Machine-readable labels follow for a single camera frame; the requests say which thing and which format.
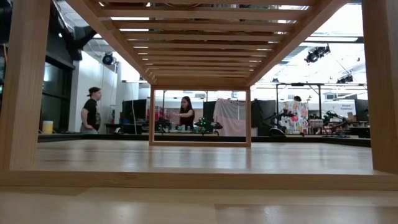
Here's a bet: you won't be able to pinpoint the wooden slatted shelf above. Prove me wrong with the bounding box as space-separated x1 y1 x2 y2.
0 0 398 191

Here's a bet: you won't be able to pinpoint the black computer monitor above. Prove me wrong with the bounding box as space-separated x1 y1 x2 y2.
203 101 217 122
123 98 147 119
354 98 370 123

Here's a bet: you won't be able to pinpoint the pink cloth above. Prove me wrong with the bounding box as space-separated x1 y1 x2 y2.
213 98 249 137

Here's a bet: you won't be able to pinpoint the black partition cloth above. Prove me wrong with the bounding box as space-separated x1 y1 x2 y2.
251 99 277 136

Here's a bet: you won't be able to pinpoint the floral cloth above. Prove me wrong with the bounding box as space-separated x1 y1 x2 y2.
279 101 309 133

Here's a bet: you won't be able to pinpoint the black ceiling speaker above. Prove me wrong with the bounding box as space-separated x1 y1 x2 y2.
101 52 115 66

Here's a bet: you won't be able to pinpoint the black ceiling spotlight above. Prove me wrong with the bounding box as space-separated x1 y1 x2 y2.
304 43 331 65

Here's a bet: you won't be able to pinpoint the white sign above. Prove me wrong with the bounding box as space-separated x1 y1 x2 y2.
334 101 357 119

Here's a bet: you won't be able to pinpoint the ceiling light strip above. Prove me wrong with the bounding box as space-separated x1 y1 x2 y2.
306 36 358 43

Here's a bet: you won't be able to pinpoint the black gantry frame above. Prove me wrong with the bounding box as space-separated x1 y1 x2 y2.
275 82 324 125

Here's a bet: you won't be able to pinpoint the black aluminium table frame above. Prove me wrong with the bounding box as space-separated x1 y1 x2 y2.
37 133 373 147

